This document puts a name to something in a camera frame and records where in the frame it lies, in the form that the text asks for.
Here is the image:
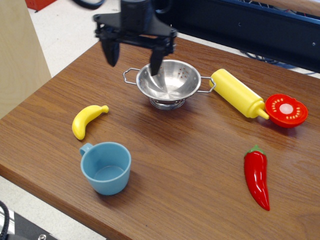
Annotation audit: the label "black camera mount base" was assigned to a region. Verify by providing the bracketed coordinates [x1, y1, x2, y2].
[0, 208, 58, 240]

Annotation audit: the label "light wooden panel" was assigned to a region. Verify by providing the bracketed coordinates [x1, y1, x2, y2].
[0, 0, 51, 117]

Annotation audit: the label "yellow toy banana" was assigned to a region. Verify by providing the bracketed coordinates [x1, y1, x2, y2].
[71, 105, 109, 140]

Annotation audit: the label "light blue plastic cup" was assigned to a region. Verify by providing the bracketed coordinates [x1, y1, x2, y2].
[79, 142, 132, 196]

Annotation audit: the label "yellow mustard squeeze bottle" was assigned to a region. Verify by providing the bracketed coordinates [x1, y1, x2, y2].
[210, 69, 270, 120]

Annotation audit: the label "red toy chili pepper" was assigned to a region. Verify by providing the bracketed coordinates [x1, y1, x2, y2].
[244, 145, 270, 211]

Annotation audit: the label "black metal frame rail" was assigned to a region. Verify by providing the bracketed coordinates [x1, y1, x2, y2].
[152, 0, 320, 73]

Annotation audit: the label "red box on floor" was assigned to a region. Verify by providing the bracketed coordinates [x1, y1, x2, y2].
[25, 0, 56, 11]

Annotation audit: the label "blue cables behind table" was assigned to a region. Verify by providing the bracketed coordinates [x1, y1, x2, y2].
[239, 49, 317, 76]

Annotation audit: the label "stainless steel colander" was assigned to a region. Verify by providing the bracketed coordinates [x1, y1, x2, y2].
[122, 59, 216, 110]

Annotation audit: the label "red toy tomato half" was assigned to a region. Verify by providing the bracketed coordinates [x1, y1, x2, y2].
[265, 93, 309, 128]

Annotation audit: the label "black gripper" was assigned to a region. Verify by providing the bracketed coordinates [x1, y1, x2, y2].
[93, 0, 177, 76]

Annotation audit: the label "black braided cable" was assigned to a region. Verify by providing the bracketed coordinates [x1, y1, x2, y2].
[0, 199, 11, 240]

